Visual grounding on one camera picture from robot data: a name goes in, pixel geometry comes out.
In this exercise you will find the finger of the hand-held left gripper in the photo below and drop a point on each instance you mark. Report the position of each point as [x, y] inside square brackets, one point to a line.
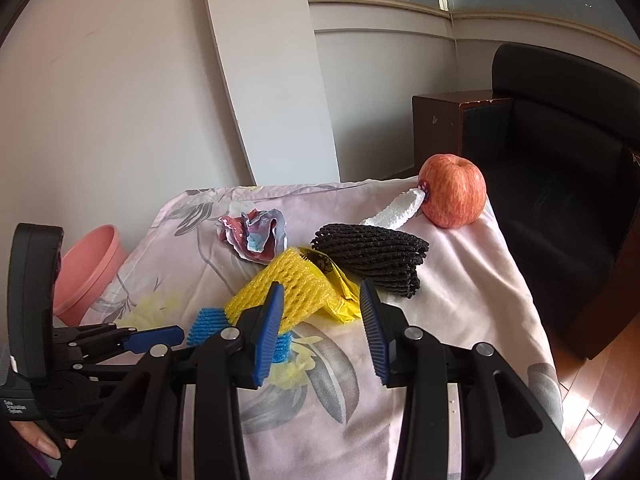
[155, 337]
[110, 365]

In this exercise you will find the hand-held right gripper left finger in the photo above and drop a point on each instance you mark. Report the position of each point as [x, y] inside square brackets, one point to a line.
[267, 340]

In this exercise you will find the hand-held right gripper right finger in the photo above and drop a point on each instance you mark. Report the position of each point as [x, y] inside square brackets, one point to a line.
[374, 335]

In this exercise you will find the yellow plastic bag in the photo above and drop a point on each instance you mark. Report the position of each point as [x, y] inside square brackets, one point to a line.
[345, 305]

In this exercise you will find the blue foam fruit net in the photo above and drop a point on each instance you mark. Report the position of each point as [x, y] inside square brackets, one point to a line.
[207, 327]

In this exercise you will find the yellow foam fruit net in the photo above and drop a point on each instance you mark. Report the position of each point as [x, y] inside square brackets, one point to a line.
[285, 280]

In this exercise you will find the pink plastic basin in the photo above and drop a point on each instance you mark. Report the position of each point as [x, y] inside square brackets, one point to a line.
[95, 270]

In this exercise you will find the black foam fruit net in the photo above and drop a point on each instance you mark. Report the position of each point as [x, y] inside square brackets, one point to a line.
[370, 255]

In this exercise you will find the colourful wrapper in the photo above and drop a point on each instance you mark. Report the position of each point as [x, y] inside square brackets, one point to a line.
[250, 240]

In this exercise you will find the person's left hand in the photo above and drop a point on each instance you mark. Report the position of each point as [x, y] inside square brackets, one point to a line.
[35, 437]

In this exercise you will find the pink floral cloth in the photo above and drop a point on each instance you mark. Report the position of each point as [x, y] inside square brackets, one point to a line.
[465, 310]

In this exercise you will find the white foam fruit net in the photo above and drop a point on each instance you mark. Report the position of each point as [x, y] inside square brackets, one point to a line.
[395, 210]

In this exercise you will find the red apple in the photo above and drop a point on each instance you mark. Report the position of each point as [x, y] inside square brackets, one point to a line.
[452, 190]

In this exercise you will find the black armchair with wooden arms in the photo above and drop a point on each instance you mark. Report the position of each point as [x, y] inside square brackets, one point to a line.
[550, 210]

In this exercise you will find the white leaning board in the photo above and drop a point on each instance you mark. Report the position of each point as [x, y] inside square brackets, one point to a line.
[270, 85]

